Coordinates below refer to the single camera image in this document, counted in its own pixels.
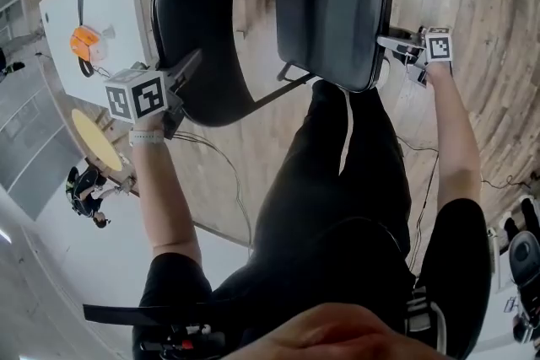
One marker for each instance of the round black device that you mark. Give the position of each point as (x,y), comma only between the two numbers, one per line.
(525,257)

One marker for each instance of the black folding chair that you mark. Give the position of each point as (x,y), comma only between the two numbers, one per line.
(329,12)

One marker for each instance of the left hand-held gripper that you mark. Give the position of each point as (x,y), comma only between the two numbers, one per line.
(135,97)

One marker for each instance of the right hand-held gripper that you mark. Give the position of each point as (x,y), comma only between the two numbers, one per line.
(439,46)

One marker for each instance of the black chest-mounted device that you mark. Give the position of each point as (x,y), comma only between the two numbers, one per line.
(185,343)

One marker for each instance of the person's right forearm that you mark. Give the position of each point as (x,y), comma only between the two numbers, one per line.
(455,147)

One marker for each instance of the person's left forearm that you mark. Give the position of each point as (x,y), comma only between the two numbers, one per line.
(160,198)

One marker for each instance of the round yellow side table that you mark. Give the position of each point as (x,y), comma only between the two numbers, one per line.
(95,139)

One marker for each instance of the orange white device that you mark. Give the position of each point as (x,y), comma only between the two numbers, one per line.
(82,42)

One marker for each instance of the small clear item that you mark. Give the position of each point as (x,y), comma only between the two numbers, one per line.
(107,31)

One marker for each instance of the person's black trousers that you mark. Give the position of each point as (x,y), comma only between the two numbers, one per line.
(320,164)

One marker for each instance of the white wristband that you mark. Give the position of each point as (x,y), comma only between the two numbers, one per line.
(145,137)

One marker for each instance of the person's face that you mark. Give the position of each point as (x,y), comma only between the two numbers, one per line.
(337,341)

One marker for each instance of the person's black shirt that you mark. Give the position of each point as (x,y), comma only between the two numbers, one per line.
(337,270)

